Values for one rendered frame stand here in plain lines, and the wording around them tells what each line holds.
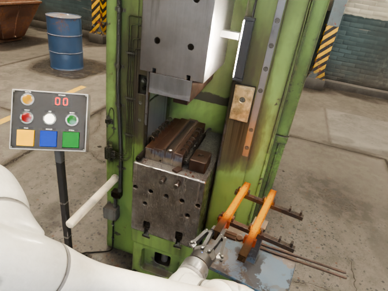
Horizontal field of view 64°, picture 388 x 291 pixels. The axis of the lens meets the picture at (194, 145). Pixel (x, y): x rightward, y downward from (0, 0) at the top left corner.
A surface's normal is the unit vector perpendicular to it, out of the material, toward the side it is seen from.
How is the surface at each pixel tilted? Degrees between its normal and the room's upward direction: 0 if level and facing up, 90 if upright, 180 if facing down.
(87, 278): 76
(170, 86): 90
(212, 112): 90
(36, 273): 70
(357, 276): 0
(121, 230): 90
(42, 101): 60
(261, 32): 90
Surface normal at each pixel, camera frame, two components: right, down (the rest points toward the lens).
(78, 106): 0.18, 0.00
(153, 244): -0.30, 0.43
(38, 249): 0.83, -0.50
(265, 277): 0.13, -0.87
